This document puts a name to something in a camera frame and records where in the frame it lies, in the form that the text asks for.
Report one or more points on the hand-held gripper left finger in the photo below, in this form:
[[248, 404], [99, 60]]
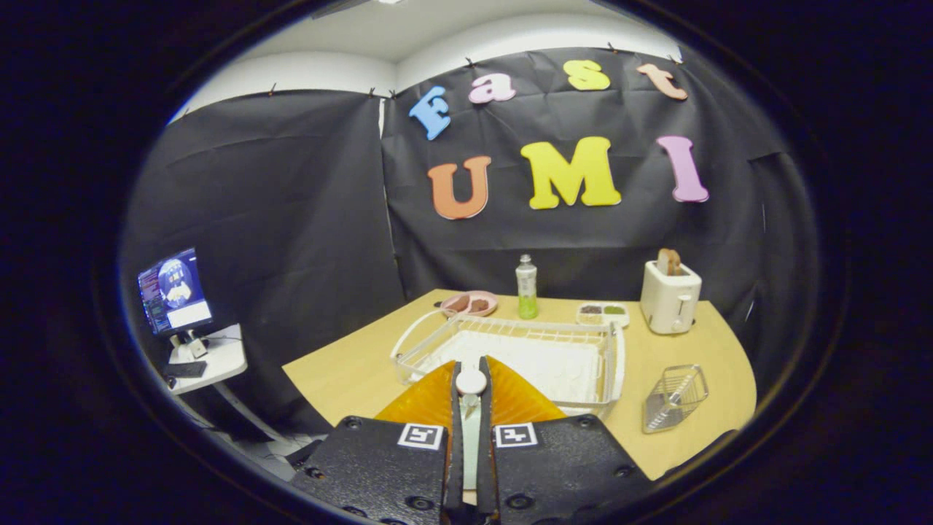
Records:
[[455, 467]]

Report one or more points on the white side table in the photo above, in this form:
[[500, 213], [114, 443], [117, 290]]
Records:
[[222, 357]]

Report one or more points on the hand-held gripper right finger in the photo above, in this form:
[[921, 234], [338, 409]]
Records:
[[488, 467]]

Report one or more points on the pink plate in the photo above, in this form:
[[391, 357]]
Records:
[[493, 300]]

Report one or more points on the white dish rack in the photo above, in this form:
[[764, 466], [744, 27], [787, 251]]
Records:
[[554, 364]]

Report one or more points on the white toaster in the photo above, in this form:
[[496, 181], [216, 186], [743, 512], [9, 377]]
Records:
[[669, 299]]

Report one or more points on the clear green drink bottle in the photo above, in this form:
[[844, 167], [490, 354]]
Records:
[[526, 288]]

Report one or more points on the brown food piece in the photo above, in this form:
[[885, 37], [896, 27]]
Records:
[[458, 302], [479, 305]]

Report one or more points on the computer monitor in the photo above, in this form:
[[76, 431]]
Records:
[[175, 292]]

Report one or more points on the brown bread slice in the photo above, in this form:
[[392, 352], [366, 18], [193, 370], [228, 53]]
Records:
[[668, 261]]

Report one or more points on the white divided sauce tray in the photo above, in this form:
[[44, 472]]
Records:
[[602, 319]]

